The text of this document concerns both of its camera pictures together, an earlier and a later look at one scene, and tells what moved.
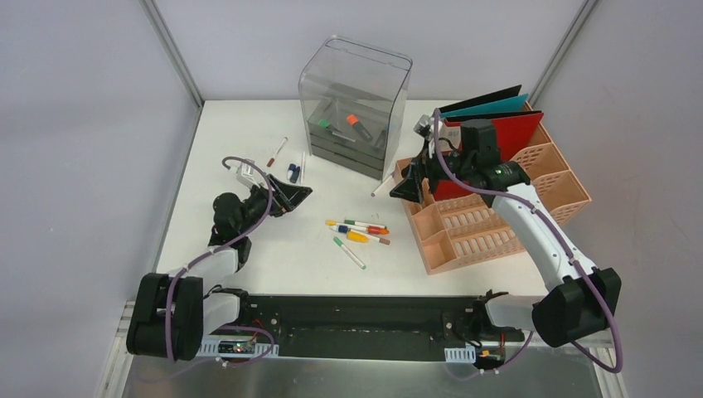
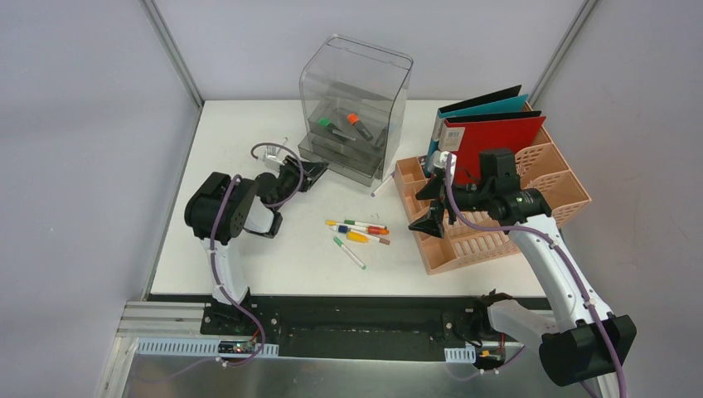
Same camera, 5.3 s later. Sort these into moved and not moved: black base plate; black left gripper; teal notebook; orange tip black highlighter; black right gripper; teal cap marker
Moved: black left gripper; black right gripper
Not moved: orange tip black highlighter; teal cap marker; black base plate; teal notebook
